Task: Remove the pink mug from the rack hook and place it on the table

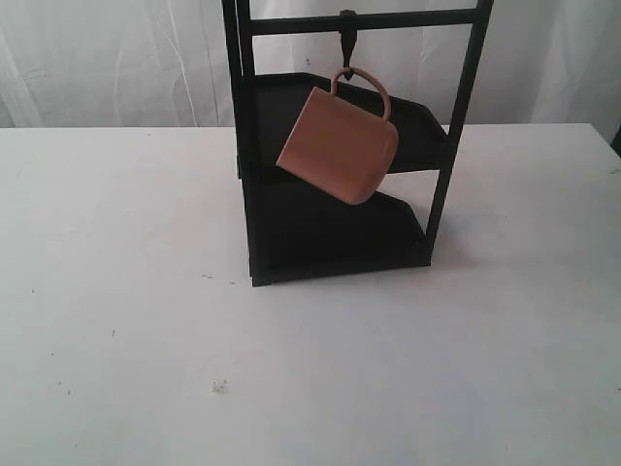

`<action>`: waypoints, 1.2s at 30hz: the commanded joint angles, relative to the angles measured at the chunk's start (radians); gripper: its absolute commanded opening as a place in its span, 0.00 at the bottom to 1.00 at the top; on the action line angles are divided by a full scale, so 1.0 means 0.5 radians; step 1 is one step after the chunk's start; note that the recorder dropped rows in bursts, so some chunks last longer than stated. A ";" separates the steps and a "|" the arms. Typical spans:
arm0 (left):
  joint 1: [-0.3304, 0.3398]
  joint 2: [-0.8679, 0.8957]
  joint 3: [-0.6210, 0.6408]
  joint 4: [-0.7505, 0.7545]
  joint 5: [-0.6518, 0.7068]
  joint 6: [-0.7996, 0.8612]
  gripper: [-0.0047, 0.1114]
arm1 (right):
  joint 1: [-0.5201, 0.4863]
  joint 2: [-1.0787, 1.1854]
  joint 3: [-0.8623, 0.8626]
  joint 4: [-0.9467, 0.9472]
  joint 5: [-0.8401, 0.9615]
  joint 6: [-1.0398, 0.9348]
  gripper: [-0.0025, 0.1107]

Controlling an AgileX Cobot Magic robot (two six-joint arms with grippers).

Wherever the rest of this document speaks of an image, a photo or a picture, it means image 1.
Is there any terracotta ceramic mug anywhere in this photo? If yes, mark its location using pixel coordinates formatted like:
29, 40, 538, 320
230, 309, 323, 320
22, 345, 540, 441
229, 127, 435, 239
277, 67, 399, 205

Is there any black two-tier shelf rack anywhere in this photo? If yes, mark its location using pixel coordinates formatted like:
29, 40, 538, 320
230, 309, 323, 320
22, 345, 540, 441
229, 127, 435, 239
222, 1, 493, 286

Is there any black metal hook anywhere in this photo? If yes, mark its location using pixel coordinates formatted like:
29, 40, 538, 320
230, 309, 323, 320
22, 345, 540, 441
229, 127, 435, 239
339, 10, 357, 81

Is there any white backdrop curtain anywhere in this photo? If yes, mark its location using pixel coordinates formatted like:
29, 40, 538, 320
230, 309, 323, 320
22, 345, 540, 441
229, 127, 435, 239
1, 1, 620, 138

